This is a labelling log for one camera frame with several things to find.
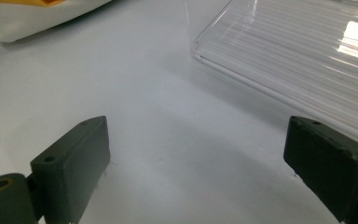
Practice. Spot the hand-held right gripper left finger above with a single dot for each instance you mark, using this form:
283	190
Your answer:
71	168

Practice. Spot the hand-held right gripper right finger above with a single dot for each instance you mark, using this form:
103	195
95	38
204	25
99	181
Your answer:
332	168

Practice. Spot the clear ribbed plastic container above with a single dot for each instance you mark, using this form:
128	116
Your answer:
292	53

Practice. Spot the white cloth bag teal stitching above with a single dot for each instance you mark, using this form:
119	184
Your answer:
21	21

